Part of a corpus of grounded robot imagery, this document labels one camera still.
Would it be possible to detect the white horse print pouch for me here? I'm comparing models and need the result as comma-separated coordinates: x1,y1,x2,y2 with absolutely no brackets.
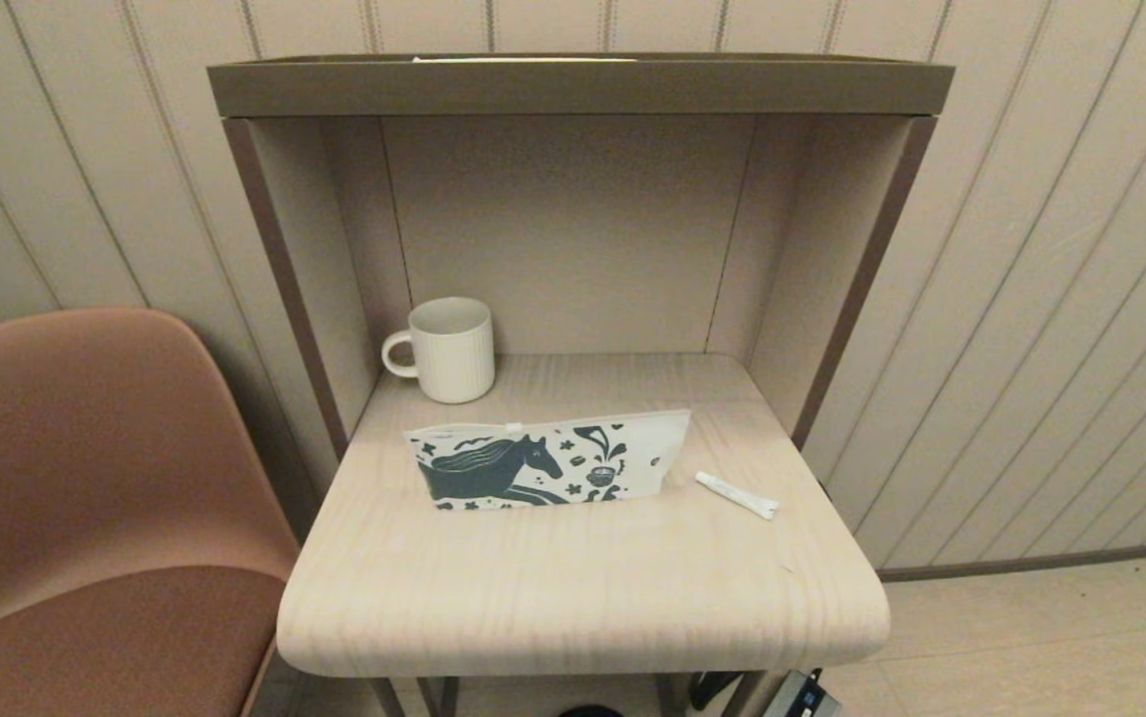
404,409,692,511

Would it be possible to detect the small white toothpaste tube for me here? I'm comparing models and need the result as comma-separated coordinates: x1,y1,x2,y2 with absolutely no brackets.
695,471,781,521

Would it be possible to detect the white ribbed ceramic mug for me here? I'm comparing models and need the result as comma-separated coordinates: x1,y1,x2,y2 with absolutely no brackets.
381,297,497,404

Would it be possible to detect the beige wooden hutch desk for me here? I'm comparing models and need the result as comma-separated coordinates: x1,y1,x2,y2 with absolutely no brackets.
206,52,956,717

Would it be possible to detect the grey box with blue label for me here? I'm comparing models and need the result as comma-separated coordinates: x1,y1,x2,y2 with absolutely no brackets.
762,669,842,717

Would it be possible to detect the brown upholstered chair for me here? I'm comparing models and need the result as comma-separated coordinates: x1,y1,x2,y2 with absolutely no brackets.
0,307,301,717

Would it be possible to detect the brown wall baseboard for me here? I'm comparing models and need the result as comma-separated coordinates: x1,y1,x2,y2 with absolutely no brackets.
876,538,1146,583

